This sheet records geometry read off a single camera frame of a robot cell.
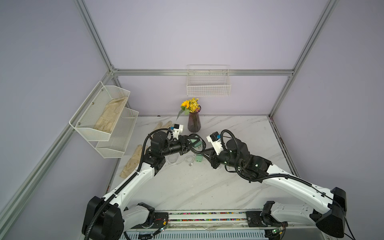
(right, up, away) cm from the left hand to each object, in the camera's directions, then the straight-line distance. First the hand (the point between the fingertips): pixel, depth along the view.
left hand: (198, 142), depth 70 cm
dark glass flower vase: (-3, +10, +38) cm, 39 cm away
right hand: (+3, -5, +1) cm, 6 cm away
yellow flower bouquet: (-6, +21, +22) cm, 31 cm away
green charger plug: (0, -1, -1) cm, 1 cm away
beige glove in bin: (-48, +10, +7) cm, 50 cm away
